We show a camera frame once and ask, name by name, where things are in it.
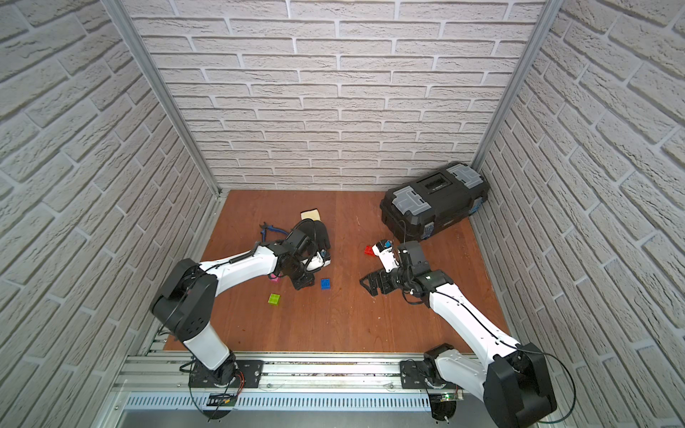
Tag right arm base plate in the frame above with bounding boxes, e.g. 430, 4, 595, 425
399, 358, 457, 391

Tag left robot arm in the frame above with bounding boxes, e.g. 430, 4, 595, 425
150, 232, 330, 385

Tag aluminium rail frame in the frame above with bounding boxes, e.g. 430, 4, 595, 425
95, 341, 483, 428

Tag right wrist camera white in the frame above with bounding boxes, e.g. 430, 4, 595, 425
372, 240, 399, 273

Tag black plastic toolbox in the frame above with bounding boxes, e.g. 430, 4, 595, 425
380, 162, 491, 242

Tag green lego brick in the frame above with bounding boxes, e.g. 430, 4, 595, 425
268, 294, 281, 306

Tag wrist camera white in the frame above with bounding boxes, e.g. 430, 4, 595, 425
372, 240, 399, 273
306, 250, 331, 272

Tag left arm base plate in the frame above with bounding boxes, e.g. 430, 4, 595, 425
189, 360, 264, 389

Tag black work glove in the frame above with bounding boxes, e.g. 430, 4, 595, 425
294, 219, 331, 262

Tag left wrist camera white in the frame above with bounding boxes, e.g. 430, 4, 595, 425
306, 250, 331, 272

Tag blue handled pliers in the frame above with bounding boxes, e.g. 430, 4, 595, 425
260, 222, 290, 243

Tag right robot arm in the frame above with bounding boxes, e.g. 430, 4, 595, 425
360, 240, 558, 427

